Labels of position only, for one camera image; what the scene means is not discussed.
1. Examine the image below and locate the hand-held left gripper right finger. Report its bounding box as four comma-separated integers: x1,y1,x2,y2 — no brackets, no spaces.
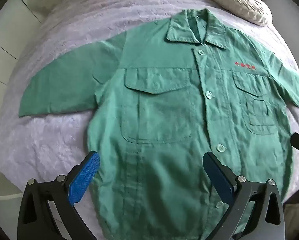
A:
203,151,286,240

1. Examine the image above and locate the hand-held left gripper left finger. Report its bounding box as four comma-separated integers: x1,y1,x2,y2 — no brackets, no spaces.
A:
17,151,101,240

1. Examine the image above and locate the green button-up work jacket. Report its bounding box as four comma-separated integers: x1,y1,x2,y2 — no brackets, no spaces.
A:
18,8,299,240

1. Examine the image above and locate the white plastic bin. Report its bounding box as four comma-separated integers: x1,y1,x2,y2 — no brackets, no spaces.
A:
0,169,23,233

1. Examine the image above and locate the grey plush embossed blanket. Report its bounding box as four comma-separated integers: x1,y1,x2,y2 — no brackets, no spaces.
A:
0,0,299,240

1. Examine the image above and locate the white pleated pillow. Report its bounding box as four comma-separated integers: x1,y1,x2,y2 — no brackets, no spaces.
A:
206,0,273,26

